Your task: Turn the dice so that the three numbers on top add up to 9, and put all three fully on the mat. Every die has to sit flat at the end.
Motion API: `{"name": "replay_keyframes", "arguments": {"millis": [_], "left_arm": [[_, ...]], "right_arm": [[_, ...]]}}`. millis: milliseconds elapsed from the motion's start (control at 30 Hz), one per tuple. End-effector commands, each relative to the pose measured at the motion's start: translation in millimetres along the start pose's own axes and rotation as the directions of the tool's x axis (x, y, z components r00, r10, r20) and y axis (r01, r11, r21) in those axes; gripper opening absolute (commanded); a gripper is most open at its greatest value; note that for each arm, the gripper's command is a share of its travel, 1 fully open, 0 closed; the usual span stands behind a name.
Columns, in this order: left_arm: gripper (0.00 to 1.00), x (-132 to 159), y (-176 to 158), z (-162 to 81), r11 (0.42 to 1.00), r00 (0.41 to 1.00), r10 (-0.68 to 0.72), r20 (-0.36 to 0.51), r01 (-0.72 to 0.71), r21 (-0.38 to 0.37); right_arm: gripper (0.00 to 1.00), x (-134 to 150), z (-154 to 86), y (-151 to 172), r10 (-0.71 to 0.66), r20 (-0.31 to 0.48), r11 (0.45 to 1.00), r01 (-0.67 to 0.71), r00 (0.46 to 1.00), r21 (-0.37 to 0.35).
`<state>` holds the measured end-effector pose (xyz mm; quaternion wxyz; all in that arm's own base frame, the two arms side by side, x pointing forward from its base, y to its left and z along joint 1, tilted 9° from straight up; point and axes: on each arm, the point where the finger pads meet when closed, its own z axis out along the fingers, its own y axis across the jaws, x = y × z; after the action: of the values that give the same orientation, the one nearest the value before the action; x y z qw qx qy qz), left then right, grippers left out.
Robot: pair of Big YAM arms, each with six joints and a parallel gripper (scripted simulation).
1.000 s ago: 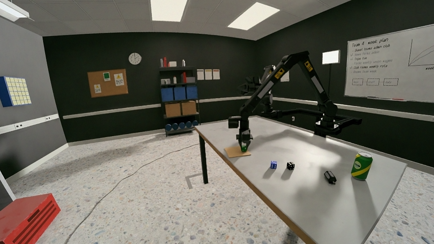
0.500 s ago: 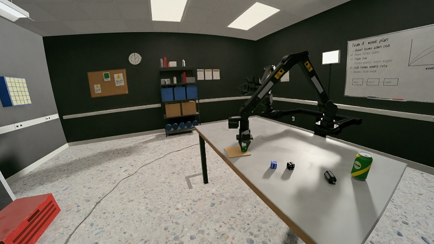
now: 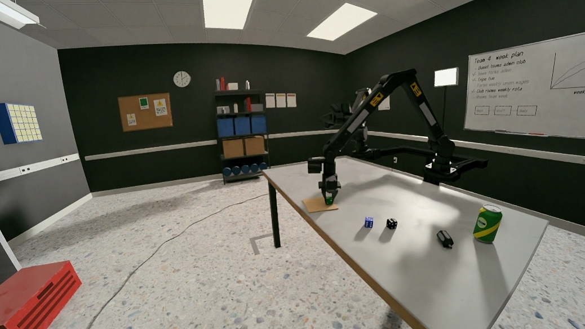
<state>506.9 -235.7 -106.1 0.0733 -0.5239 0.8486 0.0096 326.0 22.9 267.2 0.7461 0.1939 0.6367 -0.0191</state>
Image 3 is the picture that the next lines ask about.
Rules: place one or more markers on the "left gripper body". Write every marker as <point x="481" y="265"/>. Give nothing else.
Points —
<point x="323" y="188"/>

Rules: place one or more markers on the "tan flat mat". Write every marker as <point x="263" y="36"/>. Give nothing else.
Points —
<point x="318" y="205"/>

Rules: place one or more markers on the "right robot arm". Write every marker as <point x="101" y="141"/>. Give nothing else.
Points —
<point x="360" y="135"/>

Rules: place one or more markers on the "green drink can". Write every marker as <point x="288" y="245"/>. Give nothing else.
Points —
<point x="487" y="223"/>

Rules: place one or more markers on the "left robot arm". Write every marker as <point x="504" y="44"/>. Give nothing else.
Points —
<point x="437" y="142"/>

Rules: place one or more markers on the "black die with white pips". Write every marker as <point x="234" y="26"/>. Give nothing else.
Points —
<point x="391" y="223"/>

